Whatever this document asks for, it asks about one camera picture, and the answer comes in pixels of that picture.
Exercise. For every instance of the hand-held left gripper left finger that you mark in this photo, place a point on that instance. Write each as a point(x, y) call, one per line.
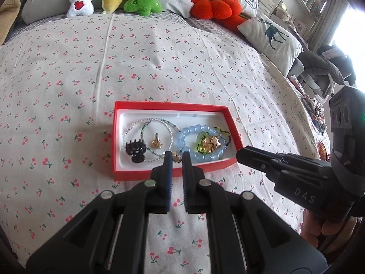
point(168, 182)

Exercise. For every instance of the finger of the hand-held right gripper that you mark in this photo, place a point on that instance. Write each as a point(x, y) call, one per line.
point(253, 157)

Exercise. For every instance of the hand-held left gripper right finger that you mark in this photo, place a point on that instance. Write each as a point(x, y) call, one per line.
point(185, 182)

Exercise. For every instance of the small gold earring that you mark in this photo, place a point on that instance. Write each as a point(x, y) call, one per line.
point(176, 157)

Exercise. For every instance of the red jewelry box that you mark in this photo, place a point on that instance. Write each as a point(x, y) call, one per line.
point(137, 174)

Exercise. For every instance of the gold flower hair clip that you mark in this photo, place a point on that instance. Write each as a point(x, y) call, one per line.
point(211, 144)

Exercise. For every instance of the black hair claw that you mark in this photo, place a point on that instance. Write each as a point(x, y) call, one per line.
point(135, 149)

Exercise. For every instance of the person's right hand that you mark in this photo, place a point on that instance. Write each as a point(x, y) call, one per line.
point(313, 231)

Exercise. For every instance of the grey office chair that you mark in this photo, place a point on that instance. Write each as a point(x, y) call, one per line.
point(322, 65)

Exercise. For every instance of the cherry print bedsheet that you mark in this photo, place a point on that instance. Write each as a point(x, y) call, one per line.
point(171, 68)

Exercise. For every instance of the deer print pillow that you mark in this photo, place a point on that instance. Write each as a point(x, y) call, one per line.
point(271, 37)

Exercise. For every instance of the small orange pumpkin plush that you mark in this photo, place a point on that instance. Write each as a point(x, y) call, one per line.
point(239, 22)

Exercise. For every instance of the woven basket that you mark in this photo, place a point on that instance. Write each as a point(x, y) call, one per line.
point(282, 15)

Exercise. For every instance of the large orange pumpkin plush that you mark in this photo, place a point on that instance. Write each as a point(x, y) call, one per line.
point(214, 7)

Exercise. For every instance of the stack of books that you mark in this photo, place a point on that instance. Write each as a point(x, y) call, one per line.
point(263, 0)

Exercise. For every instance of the grey curtain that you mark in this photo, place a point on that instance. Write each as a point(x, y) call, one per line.
point(328, 14)

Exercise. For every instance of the grey pillow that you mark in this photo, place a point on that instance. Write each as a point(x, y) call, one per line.
point(48, 0)

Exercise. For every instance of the beige quilted blanket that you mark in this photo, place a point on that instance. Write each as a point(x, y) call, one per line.
point(11, 5)

